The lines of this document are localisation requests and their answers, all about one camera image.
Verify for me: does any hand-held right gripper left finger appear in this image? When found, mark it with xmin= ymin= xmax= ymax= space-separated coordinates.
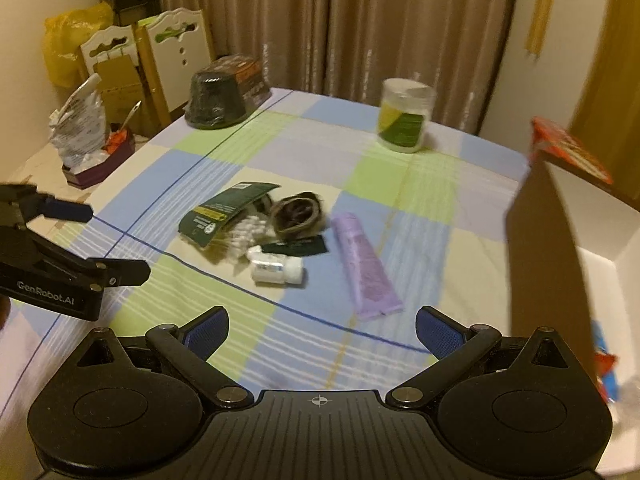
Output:
xmin=64 ymin=306 xmax=255 ymax=413

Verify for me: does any wooden door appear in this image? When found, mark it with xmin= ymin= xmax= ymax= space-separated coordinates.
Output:
xmin=570 ymin=0 xmax=640 ymax=161

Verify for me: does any white jar with green label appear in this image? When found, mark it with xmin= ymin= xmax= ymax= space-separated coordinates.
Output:
xmin=377 ymin=78 xmax=436 ymax=153

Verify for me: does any purple box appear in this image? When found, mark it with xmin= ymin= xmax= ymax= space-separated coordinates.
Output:
xmin=61 ymin=127 xmax=137 ymax=190

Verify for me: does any brown hair scrunchie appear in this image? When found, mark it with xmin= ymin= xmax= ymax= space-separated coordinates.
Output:
xmin=267 ymin=191 xmax=328 ymax=236

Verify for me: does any black wrapped bowl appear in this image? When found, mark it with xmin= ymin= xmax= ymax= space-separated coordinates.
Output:
xmin=184 ymin=55 xmax=273 ymax=130

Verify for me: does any small black tube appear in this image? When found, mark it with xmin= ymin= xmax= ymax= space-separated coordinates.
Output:
xmin=260 ymin=237 xmax=329 ymax=259

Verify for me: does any white chair back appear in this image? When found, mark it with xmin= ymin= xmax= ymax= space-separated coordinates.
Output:
xmin=80 ymin=25 xmax=146 ymax=91

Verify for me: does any brown cardboard box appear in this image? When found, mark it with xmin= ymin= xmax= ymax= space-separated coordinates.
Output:
xmin=504 ymin=157 xmax=640 ymax=476

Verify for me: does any dark green packet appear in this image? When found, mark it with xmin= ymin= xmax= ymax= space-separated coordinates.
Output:
xmin=178 ymin=181 xmax=281 ymax=248

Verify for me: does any small tan cardboard box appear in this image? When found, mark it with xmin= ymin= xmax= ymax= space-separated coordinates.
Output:
xmin=95 ymin=55 xmax=151 ymax=136

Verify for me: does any yellow wall hanging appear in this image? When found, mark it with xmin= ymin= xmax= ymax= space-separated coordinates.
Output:
xmin=524 ymin=0 xmax=555 ymax=58

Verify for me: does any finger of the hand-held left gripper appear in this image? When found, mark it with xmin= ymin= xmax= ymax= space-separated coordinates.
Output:
xmin=87 ymin=259 xmax=152 ymax=288
xmin=0 ymin=184 xmax=94 ymax=228

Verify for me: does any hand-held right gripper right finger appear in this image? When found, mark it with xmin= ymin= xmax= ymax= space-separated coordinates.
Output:
xmin=386 ymin=306 xmax=577 ymax=413

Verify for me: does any white chair with green cutout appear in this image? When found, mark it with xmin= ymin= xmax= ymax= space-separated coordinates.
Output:
xmin=135 ymin=7 xmax=216 ymax=128

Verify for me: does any purple tube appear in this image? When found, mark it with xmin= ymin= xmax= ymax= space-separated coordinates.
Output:
xmin=331 ymin=212 xmax=403 ymax=319

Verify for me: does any red instant noodle bowl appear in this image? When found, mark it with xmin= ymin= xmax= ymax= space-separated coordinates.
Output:
xmin=529 ymin=116 xmax=615 ymax=186

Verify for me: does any brown curtain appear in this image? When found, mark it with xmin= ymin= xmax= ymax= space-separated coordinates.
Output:
xmin=155 ymin=0 xmax=521 ymax=136

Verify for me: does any small white bottle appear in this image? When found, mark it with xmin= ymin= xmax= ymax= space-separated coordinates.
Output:
xmin=246 ymin=245 xmax=306 ymax=287

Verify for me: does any metal spoon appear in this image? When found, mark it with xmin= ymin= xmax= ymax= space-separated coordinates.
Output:
xmin=120 ymin=101 xmax=143 ymax=133

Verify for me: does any checked cloth covered desktop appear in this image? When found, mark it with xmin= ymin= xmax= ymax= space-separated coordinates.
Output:
xmin=0 ymin=87 xmax=531 ymax=480

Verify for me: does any yellow plastic bag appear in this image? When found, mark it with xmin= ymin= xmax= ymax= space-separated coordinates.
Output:
xmin=44 ymin=2 xmax=115 ymax=88

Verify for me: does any cotton swab pack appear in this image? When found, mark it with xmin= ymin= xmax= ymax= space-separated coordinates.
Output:
xmin=207 ymin=215 xmax=271 ymax=264

